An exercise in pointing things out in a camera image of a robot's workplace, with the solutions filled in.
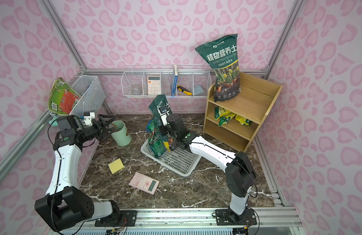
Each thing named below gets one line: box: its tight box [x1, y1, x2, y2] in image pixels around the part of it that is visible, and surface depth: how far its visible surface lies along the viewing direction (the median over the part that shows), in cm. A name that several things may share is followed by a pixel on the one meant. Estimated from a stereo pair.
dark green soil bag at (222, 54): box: [194, 33, 241, 102], surface depth 75 cm
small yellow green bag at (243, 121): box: [234, 114, 252, 127], surface depth 90 cm
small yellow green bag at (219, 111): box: [214, 106, 232, 120], surface depth 94 cm
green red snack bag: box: [47, 77, 82, 115], surface depth 73 cm
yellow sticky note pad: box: [108, 158, 125, 175], surface depth 94 cm
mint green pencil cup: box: [111, 119, 133, 146], surface depth 97 cm
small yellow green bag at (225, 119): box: [218, 112, 237, 127], surface depth 88 cm
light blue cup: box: [194, 85, 205, 95], surface depth 102 cm
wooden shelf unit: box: [203, 71, 284, 153], surface depth 86 cm
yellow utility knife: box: [176, 85, 193, 96], surface depth 99 cm
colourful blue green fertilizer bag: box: [145, 116, 167, 158], surface depth 89 cm
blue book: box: [170, 64, 179, 98], surface depth 88 cm
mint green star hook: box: [48, 115, 59, 127], surface depth 63 cm
